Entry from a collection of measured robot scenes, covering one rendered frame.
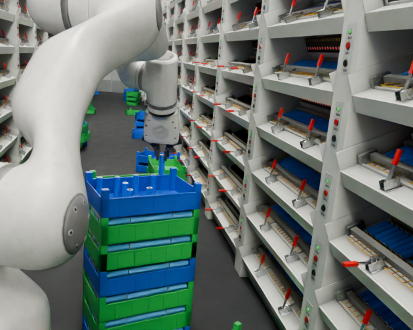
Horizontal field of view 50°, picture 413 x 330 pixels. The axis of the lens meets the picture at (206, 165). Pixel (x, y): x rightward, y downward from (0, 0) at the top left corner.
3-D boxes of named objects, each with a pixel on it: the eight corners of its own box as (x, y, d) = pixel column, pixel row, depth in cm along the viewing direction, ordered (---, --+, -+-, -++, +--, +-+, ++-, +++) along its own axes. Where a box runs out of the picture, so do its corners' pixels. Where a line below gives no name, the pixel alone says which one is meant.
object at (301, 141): (326, 176, 124) (315, 130, 120) (259, 136, 181) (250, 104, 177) (391, 151, 126) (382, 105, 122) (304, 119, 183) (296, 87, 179)
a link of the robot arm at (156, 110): (142, 105, 120) (142, 115, 122) (175, 109, 120) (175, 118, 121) (147, 90, 126) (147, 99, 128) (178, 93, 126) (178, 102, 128)
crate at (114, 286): (99, 298, 126) (100, 272, 124) (82, 266, 143) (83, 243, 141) (194, 281, 140) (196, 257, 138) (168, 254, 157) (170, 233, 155)
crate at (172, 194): (101, 219, 120) (102, 190, 119) (84, 196, 138) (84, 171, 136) (200, 209, 135) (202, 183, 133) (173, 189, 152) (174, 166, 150)
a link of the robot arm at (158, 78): (138, 103, 121) (170, 109, 119) (136, 57, 112) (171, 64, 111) (151, 88, 127) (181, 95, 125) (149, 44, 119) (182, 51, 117)
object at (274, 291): (299, 356, 137) (288, 320, 133) (244, 266, 195) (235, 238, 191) (358, 330, 140) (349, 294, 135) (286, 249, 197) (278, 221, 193)
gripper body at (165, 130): (141, 111, 121) (142, 145, 128) (178, 114, 121) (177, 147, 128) (145, 97, 127) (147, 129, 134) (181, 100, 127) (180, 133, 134)
